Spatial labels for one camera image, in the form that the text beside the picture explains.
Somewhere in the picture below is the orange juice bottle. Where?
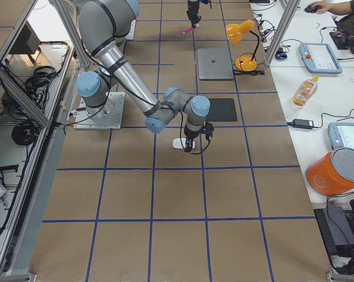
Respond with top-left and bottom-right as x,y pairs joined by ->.
293,76 -> 319,106

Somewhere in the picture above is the grey closed laptop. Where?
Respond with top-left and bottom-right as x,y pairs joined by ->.
197,47 -> 234,81

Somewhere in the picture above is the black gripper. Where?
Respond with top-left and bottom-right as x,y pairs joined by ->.
186,0 -> 201,28
184,129 -> 201,153

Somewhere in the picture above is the aluminium frame post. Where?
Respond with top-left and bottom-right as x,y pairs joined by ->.
264,0 -> 300,67

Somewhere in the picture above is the near blue teach pendant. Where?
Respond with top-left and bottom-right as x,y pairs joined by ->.
328,123 -> 354,149

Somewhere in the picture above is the black lamp cable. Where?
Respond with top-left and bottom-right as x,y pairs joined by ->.
233,68 -> 267,76

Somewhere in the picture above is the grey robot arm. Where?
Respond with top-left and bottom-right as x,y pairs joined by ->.
78,1 -> 214,153

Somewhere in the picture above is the black mousepad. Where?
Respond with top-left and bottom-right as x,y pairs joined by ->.
206,98 -> 238,122

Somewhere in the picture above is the black box on floor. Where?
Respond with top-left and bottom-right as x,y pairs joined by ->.
314,207 -> 354,257

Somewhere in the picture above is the person's hand on mouse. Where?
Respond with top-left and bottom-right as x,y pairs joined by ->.
308,1 -> 333,14

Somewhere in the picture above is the white computer mouse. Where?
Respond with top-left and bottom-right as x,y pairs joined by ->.
172,137 -> 186,149

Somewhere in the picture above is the orange desk lamp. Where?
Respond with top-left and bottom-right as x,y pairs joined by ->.
225,19 -> 260,72

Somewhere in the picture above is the black power adapter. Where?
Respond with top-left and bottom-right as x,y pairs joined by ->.
287,119 -> 314,130

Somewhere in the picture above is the far blue teach pendant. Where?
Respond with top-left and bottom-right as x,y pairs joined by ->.
299,43 -> 342,74

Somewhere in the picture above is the black computer mouse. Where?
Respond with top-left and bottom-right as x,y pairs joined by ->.
304,5 -> 321,14

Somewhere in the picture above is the orange bucket grey lid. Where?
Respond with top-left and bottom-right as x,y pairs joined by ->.
306,147 -> 354,196

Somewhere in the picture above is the blue teach pendant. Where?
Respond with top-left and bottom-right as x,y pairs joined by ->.
328,123 -> 354,149
299,43 -> 342,74

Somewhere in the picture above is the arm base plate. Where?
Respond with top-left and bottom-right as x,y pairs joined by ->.
74,92 -> 126,130

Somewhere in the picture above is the pink marker pen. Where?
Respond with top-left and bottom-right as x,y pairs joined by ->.
182,24 -> 199,35

